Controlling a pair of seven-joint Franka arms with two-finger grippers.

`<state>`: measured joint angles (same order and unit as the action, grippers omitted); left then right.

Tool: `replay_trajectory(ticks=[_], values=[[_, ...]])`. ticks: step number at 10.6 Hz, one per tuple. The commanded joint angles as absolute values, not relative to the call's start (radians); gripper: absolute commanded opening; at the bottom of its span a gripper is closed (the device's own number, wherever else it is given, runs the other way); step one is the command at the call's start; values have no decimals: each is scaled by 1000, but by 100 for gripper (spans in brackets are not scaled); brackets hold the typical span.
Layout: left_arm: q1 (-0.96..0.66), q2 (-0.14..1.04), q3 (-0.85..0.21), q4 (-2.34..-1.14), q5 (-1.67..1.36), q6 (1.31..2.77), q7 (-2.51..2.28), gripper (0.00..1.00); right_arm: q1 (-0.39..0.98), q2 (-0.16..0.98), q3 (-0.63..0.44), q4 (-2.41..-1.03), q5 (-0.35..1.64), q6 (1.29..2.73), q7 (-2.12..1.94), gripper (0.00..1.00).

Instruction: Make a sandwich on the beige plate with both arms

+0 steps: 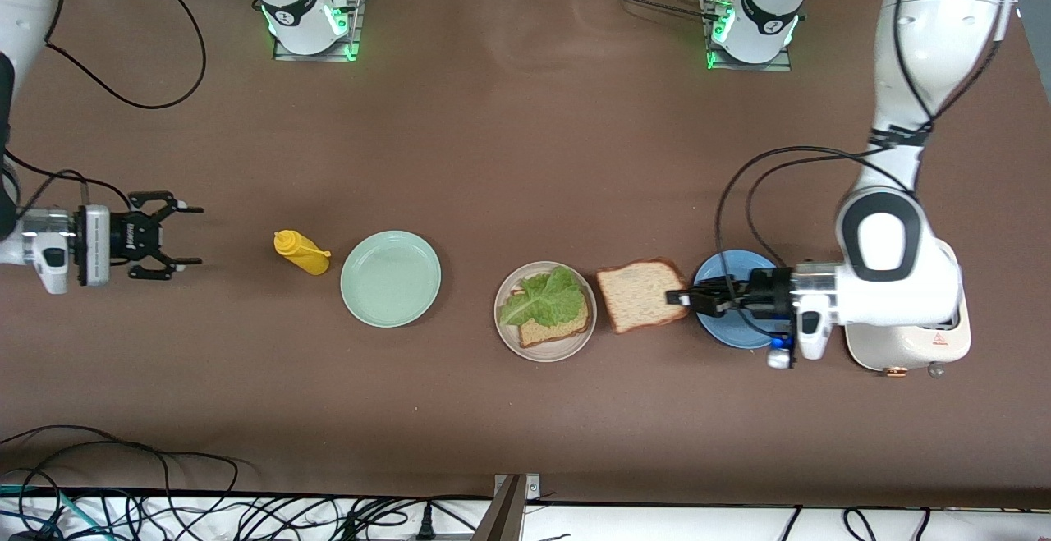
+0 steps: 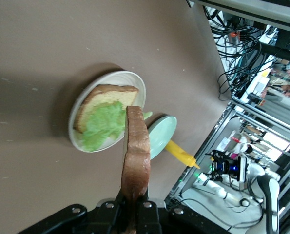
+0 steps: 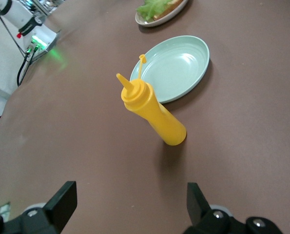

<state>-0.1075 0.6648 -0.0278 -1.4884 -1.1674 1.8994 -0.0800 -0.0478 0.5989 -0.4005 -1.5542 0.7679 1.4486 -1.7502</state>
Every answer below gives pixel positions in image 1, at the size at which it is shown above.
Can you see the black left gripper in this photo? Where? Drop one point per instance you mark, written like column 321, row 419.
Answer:
column 769, row 291

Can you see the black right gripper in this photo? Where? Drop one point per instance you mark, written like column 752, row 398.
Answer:
column 126, row 236

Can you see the dark crust bread slice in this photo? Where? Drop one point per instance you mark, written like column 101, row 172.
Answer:
column 636, row 295

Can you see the yellow squeeze bottle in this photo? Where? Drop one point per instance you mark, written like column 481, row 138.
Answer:
column 304, row 252

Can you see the light bread slice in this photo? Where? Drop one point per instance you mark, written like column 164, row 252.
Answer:
column 562, row 329

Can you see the green lettuce leaf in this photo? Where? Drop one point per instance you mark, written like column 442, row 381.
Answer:
column 542, row 295

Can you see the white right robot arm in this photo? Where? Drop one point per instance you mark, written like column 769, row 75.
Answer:
column 33, row 245

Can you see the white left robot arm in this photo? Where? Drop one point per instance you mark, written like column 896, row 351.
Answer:
column 903, row 262

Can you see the blue plate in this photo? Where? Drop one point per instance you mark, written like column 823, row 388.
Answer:
column 731, row 332

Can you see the beige plate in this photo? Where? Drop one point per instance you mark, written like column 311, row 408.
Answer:
column 546, row 352

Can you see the mint green plate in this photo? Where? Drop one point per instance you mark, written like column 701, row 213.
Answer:
column 390, row 278

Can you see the white toaster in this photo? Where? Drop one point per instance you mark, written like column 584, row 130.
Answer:
column 903, row 352

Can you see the black power plug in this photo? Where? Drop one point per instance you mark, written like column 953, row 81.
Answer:
column 426, row 524

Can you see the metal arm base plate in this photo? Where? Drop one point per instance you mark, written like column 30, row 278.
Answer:
column 355, row 32
column 784, row 66

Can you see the small metal bracket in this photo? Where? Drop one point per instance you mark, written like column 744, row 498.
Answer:
column 532, row 488

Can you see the grey metal post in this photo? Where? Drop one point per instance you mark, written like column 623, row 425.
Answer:
column 502, row 516

